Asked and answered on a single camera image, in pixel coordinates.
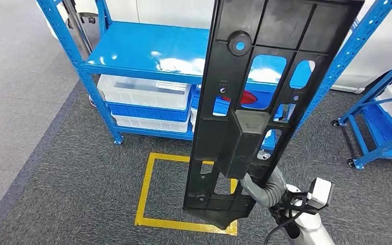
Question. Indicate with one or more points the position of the black plastic panel part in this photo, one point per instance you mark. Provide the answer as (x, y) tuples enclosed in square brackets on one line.
[(236, 142)]

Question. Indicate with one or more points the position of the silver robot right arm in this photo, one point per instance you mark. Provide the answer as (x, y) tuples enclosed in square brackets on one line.
[(312, 230)]

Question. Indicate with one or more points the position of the blue metal shelf rack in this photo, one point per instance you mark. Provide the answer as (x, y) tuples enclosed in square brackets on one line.
[(358, 135), (142, 50)]

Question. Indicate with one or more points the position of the red object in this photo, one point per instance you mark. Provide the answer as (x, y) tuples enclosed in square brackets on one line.
[(247, 98)]

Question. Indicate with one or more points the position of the blue storage bin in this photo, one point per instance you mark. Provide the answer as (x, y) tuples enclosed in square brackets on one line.
[(267, 100), (270, 143), (385, 130)]

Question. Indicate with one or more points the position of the grey metal pole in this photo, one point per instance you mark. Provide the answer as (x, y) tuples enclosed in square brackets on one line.
[(79, 30)]

